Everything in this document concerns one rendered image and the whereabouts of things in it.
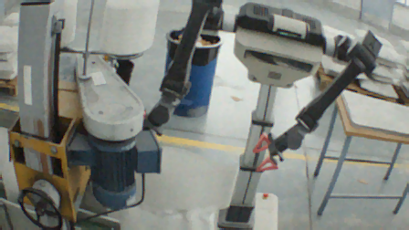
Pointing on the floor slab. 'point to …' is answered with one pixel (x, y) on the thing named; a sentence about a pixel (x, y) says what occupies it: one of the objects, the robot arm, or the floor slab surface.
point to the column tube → (41, 118)
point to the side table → (356, 158)
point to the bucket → (125, 70)
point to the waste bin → (203, 89)
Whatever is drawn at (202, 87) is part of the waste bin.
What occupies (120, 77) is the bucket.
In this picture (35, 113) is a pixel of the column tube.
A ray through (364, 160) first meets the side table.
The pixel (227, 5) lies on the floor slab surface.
